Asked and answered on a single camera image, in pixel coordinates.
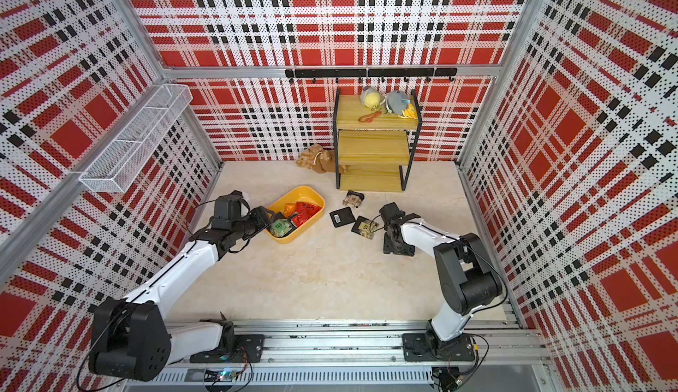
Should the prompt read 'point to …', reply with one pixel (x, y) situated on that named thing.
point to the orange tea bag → (290, 209)
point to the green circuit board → (226, 375)
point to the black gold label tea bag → (365, 227)
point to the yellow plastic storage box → (293, 214)
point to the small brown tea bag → (353, 199)
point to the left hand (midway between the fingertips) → (274, 215)
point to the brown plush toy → (318, 158)
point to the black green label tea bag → (281, 228)
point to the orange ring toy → (369, 117)
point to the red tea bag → (305, 212)
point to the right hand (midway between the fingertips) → (401, 247)
